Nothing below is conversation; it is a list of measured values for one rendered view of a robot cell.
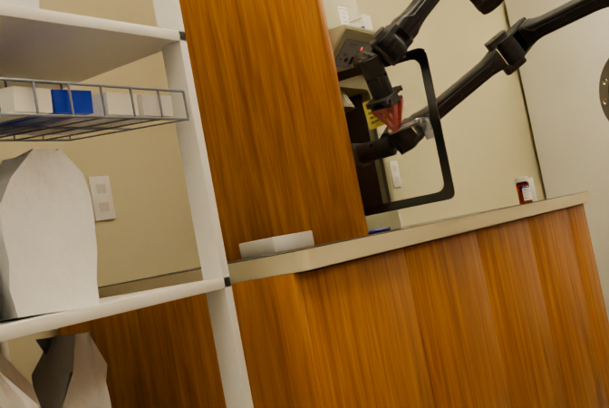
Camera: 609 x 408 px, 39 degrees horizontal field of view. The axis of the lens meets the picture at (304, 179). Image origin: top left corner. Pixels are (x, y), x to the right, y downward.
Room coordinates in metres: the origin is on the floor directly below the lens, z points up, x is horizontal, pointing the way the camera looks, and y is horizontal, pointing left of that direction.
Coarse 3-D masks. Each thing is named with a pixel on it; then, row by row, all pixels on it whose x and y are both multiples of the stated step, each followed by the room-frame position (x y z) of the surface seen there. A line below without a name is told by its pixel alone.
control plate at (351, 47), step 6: (348, 42) 2.33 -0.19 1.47; (354, 42) 2.35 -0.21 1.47; (360, 42) 2.38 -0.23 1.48; (342, 48) 2.32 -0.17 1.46; (348, 48) 2.35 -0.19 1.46; (354, 48) 2.37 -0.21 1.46; (360, 48) 2.40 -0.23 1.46; (342, 54) 2.34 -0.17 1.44; (348, 54) 2.37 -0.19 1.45; (354, 54) 2.40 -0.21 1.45; (336, 60) 2.34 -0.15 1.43; (342, 60) 2.36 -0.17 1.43; (348, 60) 2.39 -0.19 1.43; (336, 66) 2.36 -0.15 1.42; (342, 66) 2.38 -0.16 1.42; (348, 66) 2.41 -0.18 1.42
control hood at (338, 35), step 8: (344, 24) 2.27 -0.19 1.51; (336, 32) 2.29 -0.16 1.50; (344, 32) 2.28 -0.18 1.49; (352, 32) 2.31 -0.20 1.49; (360, 32) 2.34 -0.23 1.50; (368, 32) 2.38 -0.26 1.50; (336, 40) 2.29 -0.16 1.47; (344, 40) 2.31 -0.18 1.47; (360, 40) 2.37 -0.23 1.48; (368, 40) 2.41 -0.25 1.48; (336, 48) 2.30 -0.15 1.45; (336, 56) 2.33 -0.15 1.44
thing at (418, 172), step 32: (384, 64) 2.23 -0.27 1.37; (416, 64) 2.19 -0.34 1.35; (352, 96) 2.29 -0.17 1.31; (416, 96) 2.19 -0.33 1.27; (352, 128) 2.30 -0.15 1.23; (384, 128) 2.25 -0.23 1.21; (416, 128) 2.20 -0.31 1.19; (384, 160) 2.26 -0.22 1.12; (416, 160) 2.21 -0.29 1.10; (448, 160) 2.17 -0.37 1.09; (384, 192) 2.27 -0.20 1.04; (416, 192) 2.22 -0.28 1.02; (448, 192) 2.18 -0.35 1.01
